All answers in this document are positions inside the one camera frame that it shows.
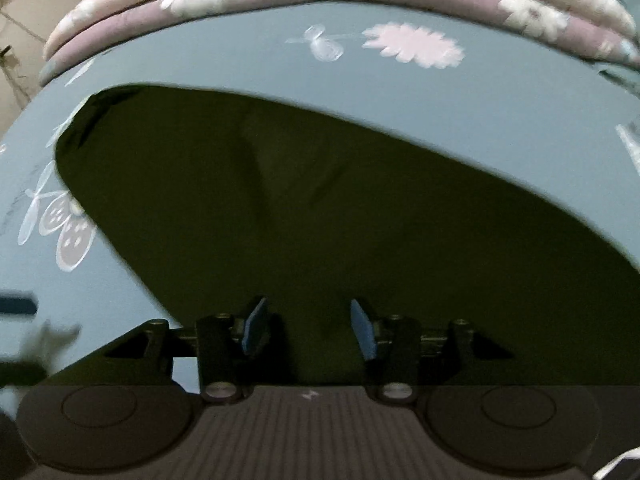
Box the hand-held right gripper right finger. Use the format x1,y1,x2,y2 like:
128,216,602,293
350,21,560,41
350,299,556,405

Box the black drawstring pants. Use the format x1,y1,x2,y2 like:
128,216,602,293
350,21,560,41
47,85,640,386

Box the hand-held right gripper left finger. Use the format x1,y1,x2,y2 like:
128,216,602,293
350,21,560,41
55,297,269,405

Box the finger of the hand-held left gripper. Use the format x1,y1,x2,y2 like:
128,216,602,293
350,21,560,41
0,324,83,386
0,293,39,316

